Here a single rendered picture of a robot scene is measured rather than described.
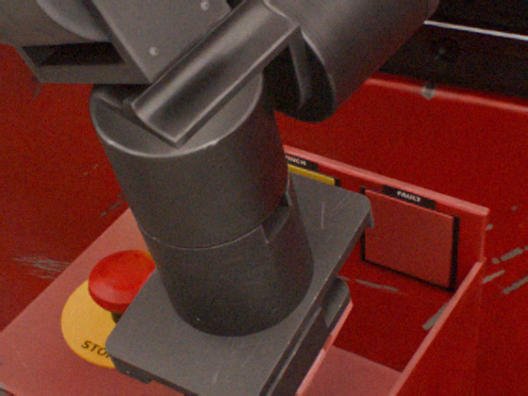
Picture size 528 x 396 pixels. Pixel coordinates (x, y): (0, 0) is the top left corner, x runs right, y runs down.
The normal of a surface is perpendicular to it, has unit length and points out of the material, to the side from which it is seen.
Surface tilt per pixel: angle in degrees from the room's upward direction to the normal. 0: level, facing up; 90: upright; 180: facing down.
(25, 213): 90
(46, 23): 121
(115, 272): 3
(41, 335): 0
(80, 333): 0
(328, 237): 14
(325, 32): 53
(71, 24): 64
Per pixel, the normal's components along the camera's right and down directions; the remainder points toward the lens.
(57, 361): -0.07, -0.79
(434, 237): -0.54, 0.55
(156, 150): -0.22, -0.63
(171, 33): 0.52, 0.06
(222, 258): 0.11, 0.74
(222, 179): 0.41, 0.63
